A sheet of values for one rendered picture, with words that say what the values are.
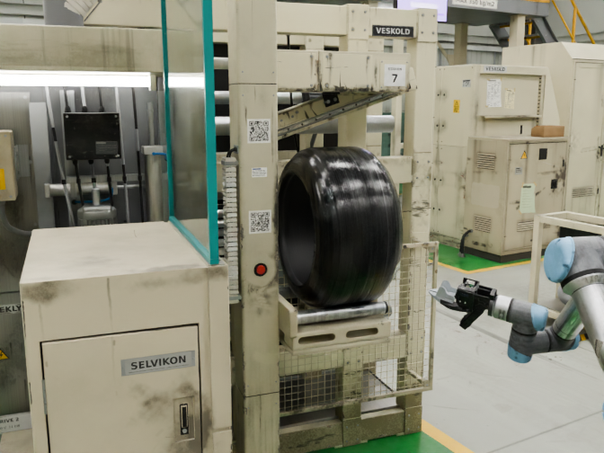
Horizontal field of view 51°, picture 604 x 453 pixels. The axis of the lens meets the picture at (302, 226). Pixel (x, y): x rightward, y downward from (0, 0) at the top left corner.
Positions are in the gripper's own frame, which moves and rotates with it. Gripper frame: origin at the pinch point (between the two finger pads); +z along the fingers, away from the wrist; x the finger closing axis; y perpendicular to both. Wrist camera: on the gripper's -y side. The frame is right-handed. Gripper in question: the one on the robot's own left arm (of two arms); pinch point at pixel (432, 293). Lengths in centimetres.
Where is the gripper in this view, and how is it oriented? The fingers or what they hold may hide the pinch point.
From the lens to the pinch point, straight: 212.0
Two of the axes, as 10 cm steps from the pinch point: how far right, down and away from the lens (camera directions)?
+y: -0.5, -8.5, -5.3
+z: -8.7, -2.2, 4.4
